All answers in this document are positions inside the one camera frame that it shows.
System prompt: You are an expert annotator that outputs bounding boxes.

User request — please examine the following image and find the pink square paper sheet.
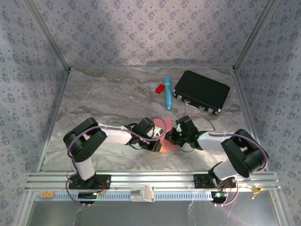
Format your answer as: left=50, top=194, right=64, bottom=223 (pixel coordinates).
left=152, top=117, right=179, bottom=153

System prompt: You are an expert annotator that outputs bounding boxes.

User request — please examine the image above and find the light blue pen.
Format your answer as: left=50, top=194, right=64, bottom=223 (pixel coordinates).
left=164, top=75, right=173, bottom=111

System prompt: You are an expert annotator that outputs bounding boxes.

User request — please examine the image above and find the black case with chrome latches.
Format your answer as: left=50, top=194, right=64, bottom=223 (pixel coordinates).
left=172, top=70, right=231, bottom=116

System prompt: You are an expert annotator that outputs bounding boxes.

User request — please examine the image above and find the right black electronics module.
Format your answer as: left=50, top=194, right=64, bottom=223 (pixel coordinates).
left=211, top=191, right=229, bottom=203

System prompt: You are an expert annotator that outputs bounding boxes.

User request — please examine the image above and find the black electronics module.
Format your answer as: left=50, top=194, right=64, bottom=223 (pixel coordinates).
left=78, top=192, right=98, bottom=200
left=211, top=191, right=229, bottom=203

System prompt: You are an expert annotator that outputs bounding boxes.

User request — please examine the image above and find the left black electronics module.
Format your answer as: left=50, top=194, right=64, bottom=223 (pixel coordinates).
left=78, top=192, right=98, bottom=200

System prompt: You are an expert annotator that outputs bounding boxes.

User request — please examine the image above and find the aluminium front mounting rail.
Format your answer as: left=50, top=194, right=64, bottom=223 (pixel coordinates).
left=25, top=171, right=282, bottom=192

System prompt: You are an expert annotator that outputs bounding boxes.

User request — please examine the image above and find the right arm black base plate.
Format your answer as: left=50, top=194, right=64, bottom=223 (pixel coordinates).
left=193, top=173, right=237, bottom=189

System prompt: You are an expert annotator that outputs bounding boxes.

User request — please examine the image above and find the white plastic bracket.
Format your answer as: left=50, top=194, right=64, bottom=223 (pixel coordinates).
left=130, top=184, right=156, bottom=203

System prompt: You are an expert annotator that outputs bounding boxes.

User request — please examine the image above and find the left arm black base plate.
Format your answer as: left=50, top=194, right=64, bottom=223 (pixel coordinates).
left=68, top=174, right=111, bottom=190

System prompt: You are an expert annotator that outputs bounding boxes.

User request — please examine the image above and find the white slotted cable duct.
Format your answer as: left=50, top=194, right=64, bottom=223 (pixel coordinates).
left=34, top=190, right=212, bottom=202

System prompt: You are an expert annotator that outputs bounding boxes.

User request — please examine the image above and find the aluminium table side rail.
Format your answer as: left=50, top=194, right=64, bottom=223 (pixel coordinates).
left=231, top=69, right=268, bottom=171
left=36, top=69, right=71, bottom=172

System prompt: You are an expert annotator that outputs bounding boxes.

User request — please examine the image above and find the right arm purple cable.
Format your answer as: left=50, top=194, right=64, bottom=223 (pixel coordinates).
left=187, top=113, right=269, bottom=207

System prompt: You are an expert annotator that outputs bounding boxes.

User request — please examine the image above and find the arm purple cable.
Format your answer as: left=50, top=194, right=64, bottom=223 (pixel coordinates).
left=187, top=113, right=269, bottom=207
left=65, top=116, right=167, bottom=206

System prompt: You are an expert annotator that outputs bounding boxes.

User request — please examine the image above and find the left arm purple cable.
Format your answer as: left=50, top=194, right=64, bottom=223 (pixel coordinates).
left=65, top=116, right=167, bottom=206

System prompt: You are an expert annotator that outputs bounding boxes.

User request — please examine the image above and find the aluminium frame leg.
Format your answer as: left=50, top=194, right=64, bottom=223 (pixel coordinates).
left=17, top=190, right=36, bottom=226
left=269, top=189, right=289, bottom=226

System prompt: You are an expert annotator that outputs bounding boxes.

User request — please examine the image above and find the aluminium corner post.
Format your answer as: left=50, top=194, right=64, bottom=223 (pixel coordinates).
left=24, top=0, right=71, bottom=73
left=232, top=0, right=282, bottom=73

